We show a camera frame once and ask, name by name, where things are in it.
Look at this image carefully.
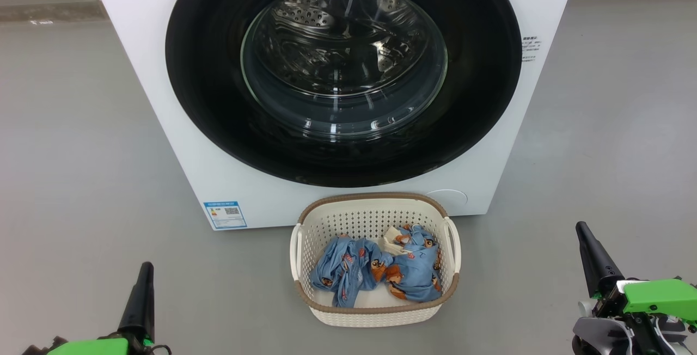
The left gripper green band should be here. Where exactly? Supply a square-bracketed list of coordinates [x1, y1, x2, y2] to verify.
[22, 261, 170, 355]

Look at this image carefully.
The steel washing machine drum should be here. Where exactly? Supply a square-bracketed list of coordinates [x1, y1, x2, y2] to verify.
[242, 0, 448, 143]

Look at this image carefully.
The cream basket with brown rim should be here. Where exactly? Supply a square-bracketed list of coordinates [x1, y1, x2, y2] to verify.
[290, 192, 462, 327]

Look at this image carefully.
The blue energy label sticker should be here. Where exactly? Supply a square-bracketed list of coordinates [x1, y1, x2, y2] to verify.
[203, 200, 248, 230]

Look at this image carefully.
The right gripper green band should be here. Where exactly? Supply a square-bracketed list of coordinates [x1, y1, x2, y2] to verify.
[576, 222, 697, 328]

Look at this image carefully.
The white front-load washing machine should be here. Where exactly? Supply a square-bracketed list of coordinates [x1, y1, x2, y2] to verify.
[84, 0, 581, 231]

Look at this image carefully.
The round white filter cover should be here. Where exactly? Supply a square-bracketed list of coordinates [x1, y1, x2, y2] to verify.
[426, 189, 468, 217]

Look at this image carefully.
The blue bear print garment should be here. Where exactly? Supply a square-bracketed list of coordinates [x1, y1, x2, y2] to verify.
[310, 235, 394, 308]

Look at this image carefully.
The blue bear garment white lining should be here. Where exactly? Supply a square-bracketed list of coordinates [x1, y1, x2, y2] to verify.
[384, 224, 443, 302]

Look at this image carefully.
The printed text notice sticker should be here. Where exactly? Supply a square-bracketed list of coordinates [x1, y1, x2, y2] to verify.
[521, 35, 542, 63]

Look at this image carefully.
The black round glass washer door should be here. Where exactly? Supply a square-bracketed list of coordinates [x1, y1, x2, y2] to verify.
[165, 0, 523, 188]

